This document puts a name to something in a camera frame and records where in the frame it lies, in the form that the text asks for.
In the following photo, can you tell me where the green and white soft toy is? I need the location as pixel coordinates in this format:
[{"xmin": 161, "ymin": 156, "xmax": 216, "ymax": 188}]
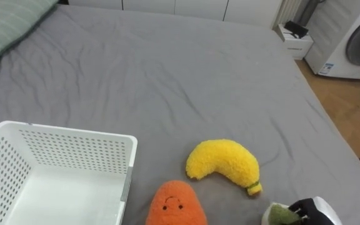
[{"xmin": 261, "ymin": 202, "xmax": 303, "ymax": 225}]

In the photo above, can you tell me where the white cabinet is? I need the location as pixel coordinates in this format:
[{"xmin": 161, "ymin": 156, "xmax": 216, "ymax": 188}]
[{"xmin": 67, "ymin": 0, "xmax": 283, "ymax": 29}]

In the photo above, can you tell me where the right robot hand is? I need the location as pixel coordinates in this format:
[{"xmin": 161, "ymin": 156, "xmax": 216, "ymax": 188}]
[{"xmin": 288, "ymin": 196, "xmax": 343, "ymax": 225}]

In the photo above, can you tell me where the green pillow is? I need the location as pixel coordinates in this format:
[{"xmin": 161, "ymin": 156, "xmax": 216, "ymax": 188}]
[{"xmin": 0, "ymin": 0, "xmax": 59, "ymax": 83}]

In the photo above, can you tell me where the grey bed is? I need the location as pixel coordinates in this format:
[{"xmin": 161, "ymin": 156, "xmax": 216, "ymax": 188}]
[{"xmin": 0, "ymin": 4, "xmax": 360, "ymax": 225}]

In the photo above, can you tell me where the white cardboard box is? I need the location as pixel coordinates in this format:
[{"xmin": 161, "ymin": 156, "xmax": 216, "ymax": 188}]
[{"xmin": 276, "ymin": 23, "xmax": 314, "ymax": 61}]

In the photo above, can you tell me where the white washing machine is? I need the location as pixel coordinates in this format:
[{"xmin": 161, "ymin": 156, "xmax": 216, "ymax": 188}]
[{"xmin": 304, "ymin": 0, "xmax": 360, "ymax": 80}]

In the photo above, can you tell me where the orange carrot soft toy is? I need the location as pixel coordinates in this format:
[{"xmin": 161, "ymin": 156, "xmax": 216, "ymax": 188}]
[{"xmin": 145, "ymin": 179, "xmax": 209, "ymax": 225}]

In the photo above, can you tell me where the white perforated plastic basket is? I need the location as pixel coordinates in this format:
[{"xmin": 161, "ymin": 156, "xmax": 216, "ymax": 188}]
[{"xmin": 0, "ymin": 120, "xmax": 139, "ymax": 225}]

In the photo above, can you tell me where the black device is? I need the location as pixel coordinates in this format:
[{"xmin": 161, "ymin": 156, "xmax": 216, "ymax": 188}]
[{"xmin": 284, "ymin": 20, "xmax": 309, "ymax": 39}]

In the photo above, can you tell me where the yellow banana soft toy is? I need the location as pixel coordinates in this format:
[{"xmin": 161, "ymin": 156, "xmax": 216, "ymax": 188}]
[{"xmin": 185, "ymin": 139, "xmax": 263, "ymax": 197}]

